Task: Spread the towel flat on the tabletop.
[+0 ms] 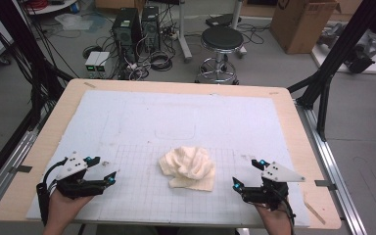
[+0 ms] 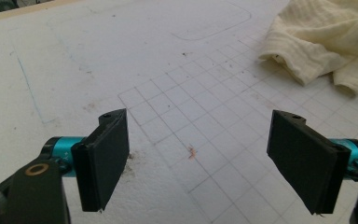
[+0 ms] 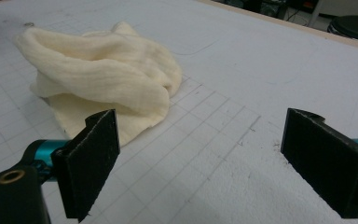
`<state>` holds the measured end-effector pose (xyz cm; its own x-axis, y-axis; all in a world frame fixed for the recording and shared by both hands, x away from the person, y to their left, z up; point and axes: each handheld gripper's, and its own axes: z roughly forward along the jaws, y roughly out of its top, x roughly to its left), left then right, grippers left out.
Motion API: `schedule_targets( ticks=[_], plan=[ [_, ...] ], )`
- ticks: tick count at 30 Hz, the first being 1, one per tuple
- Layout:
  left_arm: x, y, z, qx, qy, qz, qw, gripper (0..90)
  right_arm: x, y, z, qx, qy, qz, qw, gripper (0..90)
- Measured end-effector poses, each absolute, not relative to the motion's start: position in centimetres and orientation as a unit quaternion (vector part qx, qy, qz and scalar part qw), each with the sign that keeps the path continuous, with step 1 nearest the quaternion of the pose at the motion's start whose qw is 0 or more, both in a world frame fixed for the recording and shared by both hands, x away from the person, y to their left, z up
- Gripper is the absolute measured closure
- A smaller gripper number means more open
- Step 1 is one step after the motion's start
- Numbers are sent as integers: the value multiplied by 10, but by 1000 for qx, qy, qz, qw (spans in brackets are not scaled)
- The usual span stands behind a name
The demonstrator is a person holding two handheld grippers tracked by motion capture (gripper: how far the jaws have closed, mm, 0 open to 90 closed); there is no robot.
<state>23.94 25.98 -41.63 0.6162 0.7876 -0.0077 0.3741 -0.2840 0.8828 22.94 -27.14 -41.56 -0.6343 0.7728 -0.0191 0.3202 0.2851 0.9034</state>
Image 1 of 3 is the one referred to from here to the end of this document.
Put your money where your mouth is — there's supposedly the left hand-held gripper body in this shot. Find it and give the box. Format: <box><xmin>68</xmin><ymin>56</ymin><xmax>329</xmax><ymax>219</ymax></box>
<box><xmin>56</xmin><ymin>151</ymin><xmax>109</xmax><ymax>200</ymax></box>

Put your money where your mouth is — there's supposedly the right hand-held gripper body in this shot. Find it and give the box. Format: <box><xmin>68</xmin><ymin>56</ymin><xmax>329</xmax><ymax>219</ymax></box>
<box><xmin>241</xmin><ymin>161</ymin><xmax>306</xmax><ymax>212</ymax></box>

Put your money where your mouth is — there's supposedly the cream towel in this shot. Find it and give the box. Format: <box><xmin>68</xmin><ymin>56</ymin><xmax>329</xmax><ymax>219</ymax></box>
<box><xmin>159</xmin><ymin>145</ymin><xmax>216</xmax><ymax>193</ymax></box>

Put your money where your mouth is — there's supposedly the person's right hand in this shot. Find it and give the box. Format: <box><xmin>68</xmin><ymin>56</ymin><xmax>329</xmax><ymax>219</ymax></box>
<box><xmin>254</xmin><ymin>202</ymin><xmax>294</xmax><ymax>235</ymax></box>

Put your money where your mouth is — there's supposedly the person's left hand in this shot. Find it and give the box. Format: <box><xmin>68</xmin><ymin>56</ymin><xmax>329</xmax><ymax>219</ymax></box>
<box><xmin>42</xmin><ymin>190</ymin><xmax>94</xmax><ymax>235</ymax></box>

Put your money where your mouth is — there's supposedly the beige tape strip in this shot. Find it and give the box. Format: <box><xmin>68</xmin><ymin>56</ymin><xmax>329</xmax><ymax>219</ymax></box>
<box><xmin>303</xmin><ymin>200</ymin><xmax>327</xmax><ymax>225</ymax></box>

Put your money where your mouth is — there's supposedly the grey tape strip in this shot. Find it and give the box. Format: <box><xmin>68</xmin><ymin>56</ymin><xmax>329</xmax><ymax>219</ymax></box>
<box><xmin>9</xmin><ymin>164</ymin><xmax>33</xmax><ymax>174</ymax></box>
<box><xmin>314</xmin><ymin>179</ymin><xmax>339</xmax><ymax>191</ymax></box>

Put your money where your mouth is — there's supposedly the white foam mat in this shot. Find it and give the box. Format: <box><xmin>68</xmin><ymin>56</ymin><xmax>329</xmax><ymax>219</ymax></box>
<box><xmin>25</xmin><ymin>89</ymin><xmax>311</xmax><ymax>228</ymax></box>

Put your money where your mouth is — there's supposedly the white power supply unit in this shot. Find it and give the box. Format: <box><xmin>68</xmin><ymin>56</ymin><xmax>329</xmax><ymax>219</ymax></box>
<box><xmin>95</xmin><ymin>51</ymin><xmax>112</xmax><ymax>74</ymax></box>
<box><xmin>84</xmin><ymin>51</ymin><xmax>102</xmax><ymax>75</ymax></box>

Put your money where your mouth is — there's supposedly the black round stool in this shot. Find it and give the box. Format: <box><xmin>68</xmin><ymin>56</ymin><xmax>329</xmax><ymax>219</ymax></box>
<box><xmin>194</xmin><ymin>26</ymin><xmax>245</xmax><ymax>86</ymax></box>

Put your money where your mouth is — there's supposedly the black computer tower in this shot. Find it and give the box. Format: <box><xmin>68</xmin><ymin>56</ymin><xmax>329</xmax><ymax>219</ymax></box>
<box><xmin>112</xmin><ymin>8</ymin><xmax>143</xmax><ymax>64</ymax></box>
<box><xmin>141</xmin><ymin>5</ymin><xmax>162</xmax><ymax>54</ymax></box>

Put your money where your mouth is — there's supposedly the clear plastic bag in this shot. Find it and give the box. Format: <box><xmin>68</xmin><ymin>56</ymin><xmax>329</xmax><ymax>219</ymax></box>
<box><xmin>54</xmin><ymin>13</ymin><xmax>95</xmax><ymax>32</ymax></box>

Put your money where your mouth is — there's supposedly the brown cardboard box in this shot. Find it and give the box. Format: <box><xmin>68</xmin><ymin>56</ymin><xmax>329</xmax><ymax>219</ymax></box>
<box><xmin>269</xmin><ymin>0</ymin><xmax>341</xmax><ymax>55</ymax></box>

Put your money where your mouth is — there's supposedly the white board with machine parts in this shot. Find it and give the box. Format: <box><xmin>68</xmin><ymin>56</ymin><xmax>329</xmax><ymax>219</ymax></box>
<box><xmin>310</xmin><ymin>22</ymin><xmax>376</xmax><ymax>76</ymax></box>

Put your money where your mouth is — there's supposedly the white table leg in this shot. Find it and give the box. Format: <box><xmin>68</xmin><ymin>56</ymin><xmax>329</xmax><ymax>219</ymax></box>
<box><xmin>176</xmin><ymin>0</ymin><xmax>194</xmax><ymax>63</ymax></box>
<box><xmin>230</xmin><ymin>0</ymin><xmax>248</xmax><ymax>59</ymax></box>

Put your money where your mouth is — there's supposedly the flat black case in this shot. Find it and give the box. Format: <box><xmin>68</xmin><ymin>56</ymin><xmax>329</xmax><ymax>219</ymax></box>
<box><xmin>205</xmin><ymin>13</ymin><xmax>243</xmax><ymax>28</ymax></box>

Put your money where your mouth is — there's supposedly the aluminium rail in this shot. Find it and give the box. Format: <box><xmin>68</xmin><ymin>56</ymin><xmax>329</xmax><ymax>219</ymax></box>
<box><xmin>0</xmin><ymin>129</ymin><xmax>39</xmax><ymax>218</ymax></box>
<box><xmin>294</xmin><ymin>99</ymin><xmax>368</xmax><ymax>235</ymax></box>

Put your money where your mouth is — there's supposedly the coil of black cables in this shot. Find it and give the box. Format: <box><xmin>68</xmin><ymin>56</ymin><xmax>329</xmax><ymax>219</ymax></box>
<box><xmin>149</xmin><ymin>51</ymin><xmax>174</xmax><ymax>72</ymax></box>

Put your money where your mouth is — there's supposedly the black metal frame strut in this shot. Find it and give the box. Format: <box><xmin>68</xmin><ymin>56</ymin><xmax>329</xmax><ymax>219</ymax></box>
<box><xmin>287</xmin><ymin>0</ymin><xmax>376</xmax><ymax>142</ymax></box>
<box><xmin>0</xmin><ymin>0</ymin><xmax>76</xmax><ymax>131</ymax></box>

